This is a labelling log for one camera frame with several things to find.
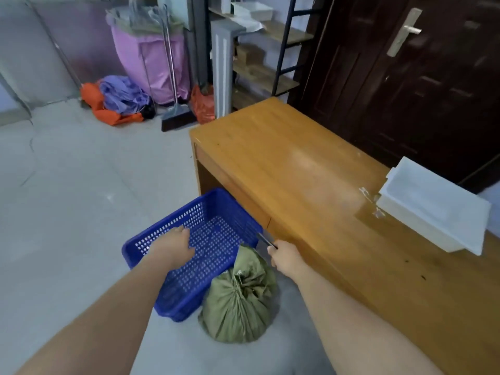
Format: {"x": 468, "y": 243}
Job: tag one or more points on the person's left hand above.
{"x": 170, "y": 247}

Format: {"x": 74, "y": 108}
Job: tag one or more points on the person's right hand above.
{"x": 288, "y": 258}

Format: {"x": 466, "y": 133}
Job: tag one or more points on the person's right fingers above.
{"x": 273, "y": 254}

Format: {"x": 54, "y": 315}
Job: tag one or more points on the person's left fingers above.
{"x": 184, "y": 238}

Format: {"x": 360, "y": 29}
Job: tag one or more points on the blue perforated plastic basket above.
{"x": 213, "y": 234}

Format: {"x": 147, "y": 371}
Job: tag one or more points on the person's left forearm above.
{"x": 97, "y": 320}

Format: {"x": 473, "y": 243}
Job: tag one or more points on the person's right forearm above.
{"x": 351, "y": 328}

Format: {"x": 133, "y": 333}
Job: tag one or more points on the green woven tied sack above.
{"x": 238, "y": 300}

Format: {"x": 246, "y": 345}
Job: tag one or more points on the wooden desk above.
{"x": 312, "y": 179}

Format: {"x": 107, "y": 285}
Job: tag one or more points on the clear tape scraps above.
{"x": 370, "y": 199}

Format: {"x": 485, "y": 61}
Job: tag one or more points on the red plastic bag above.
{"x": 203, "y": 107}

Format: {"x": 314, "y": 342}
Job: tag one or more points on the orange fabric bag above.
{"x": 103, "y": 113}

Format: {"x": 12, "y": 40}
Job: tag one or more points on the purple cloth bundle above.
{"x": 123, "y": 95}

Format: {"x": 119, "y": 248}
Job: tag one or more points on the large white plastic tray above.
{"x": 433, "y": 206}

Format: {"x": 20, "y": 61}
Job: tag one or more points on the white fluted column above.
{"x": 222, "y": 70}

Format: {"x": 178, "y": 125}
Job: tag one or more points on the pink laundry bag cart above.
{"x": 150, "y": 62}

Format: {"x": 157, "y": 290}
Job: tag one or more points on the wooden shelf unit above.
{"x": 257, "y": 74}

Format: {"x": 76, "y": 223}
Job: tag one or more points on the brown cardboard box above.
{"x": 250, "y": 55}

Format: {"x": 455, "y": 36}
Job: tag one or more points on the black metal ladder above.
{"x": 287, "y": 42}

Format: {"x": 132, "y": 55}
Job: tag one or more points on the dark brown door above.
{"x": 429, "y": 93}

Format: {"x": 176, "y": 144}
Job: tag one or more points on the white crumpled sheet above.
{"x": 250, "y": 24}

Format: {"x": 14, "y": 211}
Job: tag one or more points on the small white plastic tray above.
{"x": 253, "y": 10}

